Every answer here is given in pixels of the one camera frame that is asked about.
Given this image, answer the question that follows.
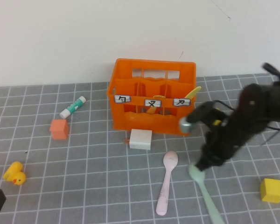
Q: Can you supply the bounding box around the orange cube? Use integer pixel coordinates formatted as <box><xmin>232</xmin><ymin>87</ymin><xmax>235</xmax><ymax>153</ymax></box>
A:
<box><xmin>49</xmin><ymin>119</ymin><xmax>69</xmax><ymax>140</ymax></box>

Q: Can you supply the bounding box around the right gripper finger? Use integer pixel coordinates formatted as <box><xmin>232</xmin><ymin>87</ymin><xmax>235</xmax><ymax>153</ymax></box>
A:
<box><xmin>196</xmin><ymin>154</ymin><xmax>215</xmax><ymax>172</ymax></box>

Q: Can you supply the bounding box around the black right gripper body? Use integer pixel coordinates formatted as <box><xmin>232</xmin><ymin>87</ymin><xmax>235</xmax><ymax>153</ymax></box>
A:
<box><xmin>203</xmin><ymin>116</ymin><xmax>245</xmax><ymax>166</ymax></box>

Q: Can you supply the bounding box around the pink plastic spoon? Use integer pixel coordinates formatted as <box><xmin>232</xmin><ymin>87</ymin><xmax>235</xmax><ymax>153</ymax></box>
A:
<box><xmin>155</xmin><ymin>150</ymin><xmax>179</xmax><ymax>216</ymax></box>

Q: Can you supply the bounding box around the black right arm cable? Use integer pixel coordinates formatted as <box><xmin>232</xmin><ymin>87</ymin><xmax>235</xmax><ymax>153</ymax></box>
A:
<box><xmin>212</xmin><ymin>62</ymin><xmax>280</xmax><ymax>147</ymax></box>

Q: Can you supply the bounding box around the yellow plastic knife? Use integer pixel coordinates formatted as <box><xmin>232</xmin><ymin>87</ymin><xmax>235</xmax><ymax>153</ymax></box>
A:
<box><xmin>184</xmin><ymin>86</ymin><xmax>202</xmax><ymax>99</ymax></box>

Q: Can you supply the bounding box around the white green glue stick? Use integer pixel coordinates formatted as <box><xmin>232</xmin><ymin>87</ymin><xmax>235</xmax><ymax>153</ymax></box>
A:
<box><xmin>59</xmin><ymin>96</ymin><xmax>87</xmax><ymax>119</ymax></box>

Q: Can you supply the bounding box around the paper label knife character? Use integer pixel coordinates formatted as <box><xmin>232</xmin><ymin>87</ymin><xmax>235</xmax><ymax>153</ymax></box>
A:
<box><xmin>173</xmin><ymin>98</ymin><xmax>191</xmax><ymax>107</ymax></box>

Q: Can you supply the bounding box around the white power adapter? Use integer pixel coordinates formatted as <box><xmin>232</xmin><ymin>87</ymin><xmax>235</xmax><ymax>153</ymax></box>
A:
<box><xmin>125</xmin><ymin>129</ymin><xmax>153</xmax><ymax>150</ymax></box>

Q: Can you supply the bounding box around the orange plastic cutlery holder crate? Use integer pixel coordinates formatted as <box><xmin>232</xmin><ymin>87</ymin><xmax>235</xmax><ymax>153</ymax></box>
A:
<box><xmin>106</xmin><ymin>58</ymin><xmax>197</xmax><ymax>136</ymax></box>

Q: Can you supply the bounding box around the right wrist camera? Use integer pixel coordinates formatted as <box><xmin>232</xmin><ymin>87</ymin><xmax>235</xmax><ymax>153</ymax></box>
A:
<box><xmin>179</xmin><ymin>101</ymin><xmax>227</xmax><ymax>134</ymax></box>

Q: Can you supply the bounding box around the yellow rubber duck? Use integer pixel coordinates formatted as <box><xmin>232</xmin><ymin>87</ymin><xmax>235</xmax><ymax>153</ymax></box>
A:
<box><xmin>3</xmin><ymin>161</ymin><xmax>27</xmax><ymax>186</ymax></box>

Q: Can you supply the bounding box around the paper label spoon character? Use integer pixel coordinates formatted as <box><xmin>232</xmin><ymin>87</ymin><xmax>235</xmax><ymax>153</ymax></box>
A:
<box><xmin>114</xmin><ymin>94</ymin><xmax>132</xmax><ymax>103</ymax></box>

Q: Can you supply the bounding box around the green plastic spoon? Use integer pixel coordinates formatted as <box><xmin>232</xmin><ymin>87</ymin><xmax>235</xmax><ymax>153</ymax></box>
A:
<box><xmin>188</xmin><ymin>163</ymin><xmax>225</xmax><ymax>224</ymax></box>

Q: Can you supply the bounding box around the grey grid tablecloth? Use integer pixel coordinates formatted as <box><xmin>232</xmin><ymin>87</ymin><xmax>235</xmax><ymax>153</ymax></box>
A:
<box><xmin>0</xmin><ymin>73</ymin><xmax>280</xmax><ymax>224</ymax></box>

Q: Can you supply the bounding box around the paper label fork character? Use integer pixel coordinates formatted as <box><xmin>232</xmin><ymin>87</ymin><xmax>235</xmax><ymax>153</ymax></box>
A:
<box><xmin>144</xmin><ymin>99</ymin><xmax>162</xmax><ymax>108</ymax></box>

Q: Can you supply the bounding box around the yellow plastic fork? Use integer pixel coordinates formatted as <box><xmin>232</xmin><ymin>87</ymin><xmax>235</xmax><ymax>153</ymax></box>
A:
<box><xmin>146</xmin><ymin>94</ymin><xmax>165</xmax><ymax>114</ymax></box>

